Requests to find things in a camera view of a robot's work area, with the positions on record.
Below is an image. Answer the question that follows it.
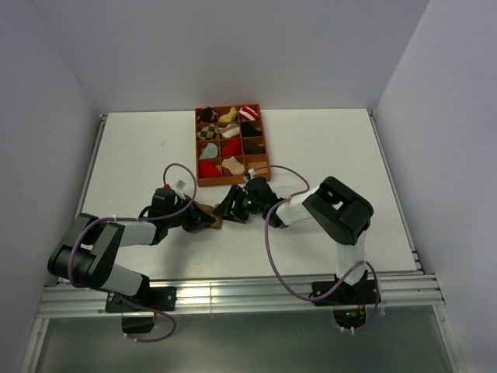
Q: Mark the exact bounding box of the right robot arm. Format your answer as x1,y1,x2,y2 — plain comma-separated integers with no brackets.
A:
213,176,374,303

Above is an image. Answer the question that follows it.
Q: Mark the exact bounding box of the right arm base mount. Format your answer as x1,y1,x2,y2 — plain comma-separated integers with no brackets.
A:
310,280,384,308

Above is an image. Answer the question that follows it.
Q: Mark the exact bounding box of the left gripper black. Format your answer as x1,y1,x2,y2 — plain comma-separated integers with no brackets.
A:
165,195,215,232

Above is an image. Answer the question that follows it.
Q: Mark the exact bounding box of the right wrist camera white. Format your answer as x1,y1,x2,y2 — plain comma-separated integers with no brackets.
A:
243,169,256,183

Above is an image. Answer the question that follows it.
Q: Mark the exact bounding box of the red sock with white pattern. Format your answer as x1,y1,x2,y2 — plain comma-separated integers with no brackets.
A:
199,160,222,179

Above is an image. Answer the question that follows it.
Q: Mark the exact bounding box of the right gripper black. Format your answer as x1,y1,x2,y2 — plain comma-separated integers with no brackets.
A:
213,184,266,224

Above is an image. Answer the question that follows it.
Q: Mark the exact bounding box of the yellow rolled sock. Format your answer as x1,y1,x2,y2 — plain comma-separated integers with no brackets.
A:
219,106,238,123

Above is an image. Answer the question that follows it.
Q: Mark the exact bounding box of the aluminium front rail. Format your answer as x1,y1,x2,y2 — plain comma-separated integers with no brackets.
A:
36,274,445,319

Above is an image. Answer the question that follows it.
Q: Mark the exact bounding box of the red white striped rolled sock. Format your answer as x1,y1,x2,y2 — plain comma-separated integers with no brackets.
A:
238,106,259,121

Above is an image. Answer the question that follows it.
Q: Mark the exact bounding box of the beige brown striped rolled sock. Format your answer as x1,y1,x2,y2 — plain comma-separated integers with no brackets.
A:
219,123,240,139

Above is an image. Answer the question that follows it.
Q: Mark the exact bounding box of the checkered rolled sock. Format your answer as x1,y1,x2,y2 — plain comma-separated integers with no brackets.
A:
196,124,219,141

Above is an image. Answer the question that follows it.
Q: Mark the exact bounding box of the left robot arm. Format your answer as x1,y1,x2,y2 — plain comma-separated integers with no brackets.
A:
47,187,221,310

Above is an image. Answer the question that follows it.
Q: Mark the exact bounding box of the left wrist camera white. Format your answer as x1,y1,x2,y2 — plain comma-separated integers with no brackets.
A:
164,180,186,197

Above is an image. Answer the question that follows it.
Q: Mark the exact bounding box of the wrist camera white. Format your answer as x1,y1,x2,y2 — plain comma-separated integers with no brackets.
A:
243,169,256,183
164,180,186,197

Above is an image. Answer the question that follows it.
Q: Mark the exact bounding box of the light blue rolled sock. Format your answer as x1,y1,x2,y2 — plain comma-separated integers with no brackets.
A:
199,143,219,159

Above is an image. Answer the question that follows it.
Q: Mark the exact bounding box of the dark brown black rolled sock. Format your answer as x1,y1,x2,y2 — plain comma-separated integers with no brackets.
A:
242,138,266,155

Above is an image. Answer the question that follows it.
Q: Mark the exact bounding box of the orange wooden compartment tray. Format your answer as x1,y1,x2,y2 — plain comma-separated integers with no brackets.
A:
194,103,271,187

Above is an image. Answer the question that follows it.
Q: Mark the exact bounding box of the beige maroon striped sock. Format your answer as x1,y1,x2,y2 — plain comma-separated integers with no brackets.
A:
221,156,245,176

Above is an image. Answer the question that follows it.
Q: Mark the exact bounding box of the black box under rail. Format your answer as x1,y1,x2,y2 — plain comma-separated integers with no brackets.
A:
121,316,155,335

